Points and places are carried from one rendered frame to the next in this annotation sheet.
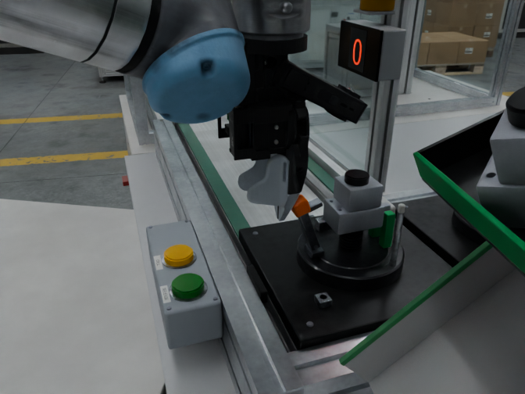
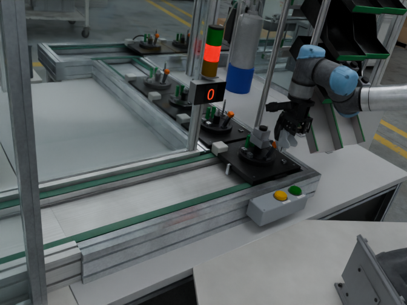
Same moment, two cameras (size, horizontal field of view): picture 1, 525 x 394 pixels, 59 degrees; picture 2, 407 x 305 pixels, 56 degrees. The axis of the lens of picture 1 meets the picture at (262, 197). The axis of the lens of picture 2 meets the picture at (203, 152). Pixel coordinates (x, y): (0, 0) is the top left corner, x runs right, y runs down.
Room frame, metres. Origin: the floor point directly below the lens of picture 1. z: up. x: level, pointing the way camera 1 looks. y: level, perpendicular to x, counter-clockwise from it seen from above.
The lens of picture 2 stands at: (1.17, 0.97, 1.66)
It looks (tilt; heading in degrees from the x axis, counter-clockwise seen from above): 30 degrees down; 248
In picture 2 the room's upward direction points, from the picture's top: 10 degrees clockwise
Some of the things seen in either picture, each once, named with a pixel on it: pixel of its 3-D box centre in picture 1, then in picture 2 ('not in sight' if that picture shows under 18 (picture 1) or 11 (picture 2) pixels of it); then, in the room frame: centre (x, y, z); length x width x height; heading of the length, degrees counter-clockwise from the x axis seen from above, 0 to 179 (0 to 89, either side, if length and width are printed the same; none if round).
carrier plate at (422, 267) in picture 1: (348, 263); (255, 158); (0.52, -0.12, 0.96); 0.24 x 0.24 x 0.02; 18
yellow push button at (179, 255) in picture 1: (179, 257); (280, 196); (0.53, 0.11, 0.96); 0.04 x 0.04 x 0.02
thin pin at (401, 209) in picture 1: (397, 235); not in sight; (0.48, -0.16, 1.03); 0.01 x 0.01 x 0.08
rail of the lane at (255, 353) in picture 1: (198, 215); (220, 212); (0.73, 0.12, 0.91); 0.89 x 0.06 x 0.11; 18
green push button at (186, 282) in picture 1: (187, 288); (295, 191); (0.46, 0.09, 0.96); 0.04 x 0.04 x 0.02
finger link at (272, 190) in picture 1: (271, 192); (289, 141); (0.47, -0.01, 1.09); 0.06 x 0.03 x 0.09; 108
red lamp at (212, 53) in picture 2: not in sight; (212, 52); (0.74, -0.17, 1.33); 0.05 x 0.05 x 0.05
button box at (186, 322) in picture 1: (180, 276); (278, 204); (0.53, 0.11, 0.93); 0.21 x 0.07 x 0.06; 18
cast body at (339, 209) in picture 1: (362, 198); (259, 134); (0.52, -0.13, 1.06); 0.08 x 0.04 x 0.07; 108
